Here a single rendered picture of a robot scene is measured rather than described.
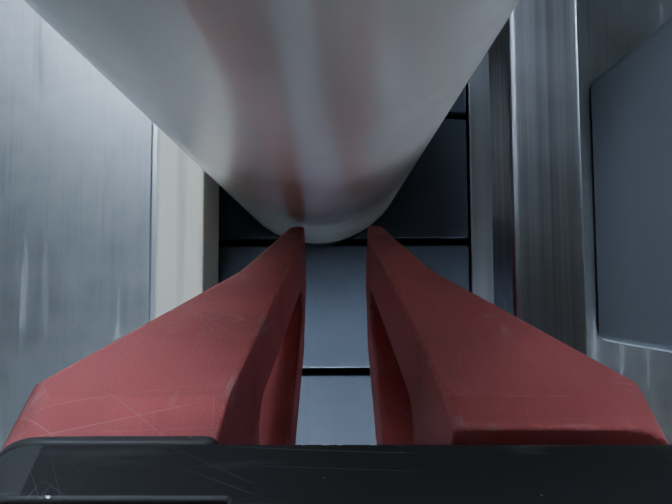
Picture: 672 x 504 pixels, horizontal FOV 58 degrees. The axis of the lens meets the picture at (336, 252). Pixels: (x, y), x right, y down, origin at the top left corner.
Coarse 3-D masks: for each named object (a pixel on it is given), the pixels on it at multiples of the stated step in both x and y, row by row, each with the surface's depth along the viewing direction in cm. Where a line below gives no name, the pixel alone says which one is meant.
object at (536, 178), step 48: (528, 0) 10; (528, 48) 10; (576, 48) 10; (528, 96) 10; (576, 96) 10; (528, 144) 10; (576, 144) 10; (528, 192) 10; (576, 192) 10; (528, 240) 10; (576, 240) 10; (528, 288) 10; (576, 288) 10; (576, 336) 10
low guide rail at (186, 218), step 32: (160, 160) 15; (192, 160) 15; (160, 192) 15; (192, 192) 15; (160, 224) 15; (192, 224) 15; (160, 256) 15; (192, 256) 15; (160, 288) 15; (192, 288) 15
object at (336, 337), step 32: (448, 128) 18; (448, 160) 18; (224, 192) 18; (416, 192) 18; (448, 192) 18; (224, 224) 18; (256, 224) 18; (384, 224) 18; (416, 224) 18; (448, 224) 18; (224, 256) 18; (256, 256) 18; (320, 256) 18; (352, 256) 18; (416, 256) 18; (448, 256) 18; (320, 288) 18; (352, 288) 18; (320, 320) 18; (352, 320) 18; (320, 352) 18; (352, 352) 18; (320, 384) 18; (352, 384) 18; (320, 416) 18; (352, 416) 18
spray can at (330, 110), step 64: (64, 0) 3; (128, 0) 3; (192, 0) 3; (256, 0) 3; (320, 0) 3; (384, 0) 3; (448, 0) 4; (512, 0) 5; (128, 64) 4; (192, 64) 4; (256, 64) 4; (320, 64) 4; (384, 64) 4; (448, 64) 5; (192, 128) 6; (256, 128) 5; (320, 128) 5; (384, 128) 6; (256, 192) 9; (320, 192) 9; (384, 192) 11
